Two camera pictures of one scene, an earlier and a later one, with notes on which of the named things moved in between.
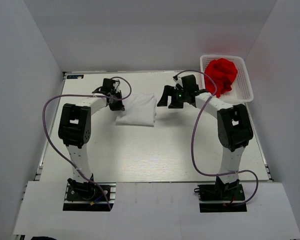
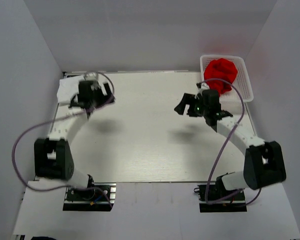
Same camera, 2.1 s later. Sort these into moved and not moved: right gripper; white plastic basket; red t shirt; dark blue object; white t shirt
Moved: white t shirt; right gripper
Not moved: dark blue object; red t shirt; white plastic basket
